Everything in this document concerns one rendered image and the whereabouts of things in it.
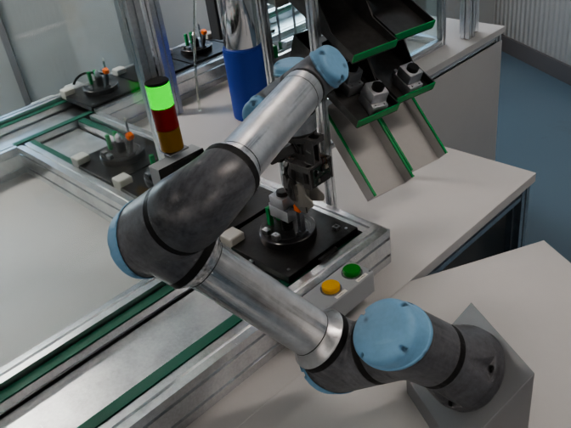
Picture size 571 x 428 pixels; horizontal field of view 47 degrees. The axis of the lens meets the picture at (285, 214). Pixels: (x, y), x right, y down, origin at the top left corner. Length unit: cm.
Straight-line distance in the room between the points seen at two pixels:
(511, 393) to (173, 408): 61
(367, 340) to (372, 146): 76
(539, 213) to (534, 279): 181
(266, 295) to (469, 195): 99
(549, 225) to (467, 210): 152
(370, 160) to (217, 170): 86
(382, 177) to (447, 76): 127
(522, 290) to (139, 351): 86
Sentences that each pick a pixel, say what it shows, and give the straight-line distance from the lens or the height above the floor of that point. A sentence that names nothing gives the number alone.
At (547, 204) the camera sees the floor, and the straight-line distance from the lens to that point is 351.
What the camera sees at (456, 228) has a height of 86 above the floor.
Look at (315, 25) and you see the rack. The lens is 155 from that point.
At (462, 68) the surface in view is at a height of 78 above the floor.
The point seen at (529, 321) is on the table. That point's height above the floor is 86.
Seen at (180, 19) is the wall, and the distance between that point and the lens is 460.
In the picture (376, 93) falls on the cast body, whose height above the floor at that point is 126.
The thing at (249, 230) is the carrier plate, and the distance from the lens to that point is 165.
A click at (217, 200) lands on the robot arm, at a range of 89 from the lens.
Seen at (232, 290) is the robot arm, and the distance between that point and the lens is 103.
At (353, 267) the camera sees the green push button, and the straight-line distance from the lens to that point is 147.
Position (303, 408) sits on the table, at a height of 86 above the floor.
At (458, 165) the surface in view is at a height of 86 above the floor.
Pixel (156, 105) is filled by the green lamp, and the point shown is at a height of 137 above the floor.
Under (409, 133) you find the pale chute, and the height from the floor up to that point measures 106.
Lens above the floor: 188
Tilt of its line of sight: 33 degrees down
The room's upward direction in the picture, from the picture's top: 8 degrees counter-clockwise
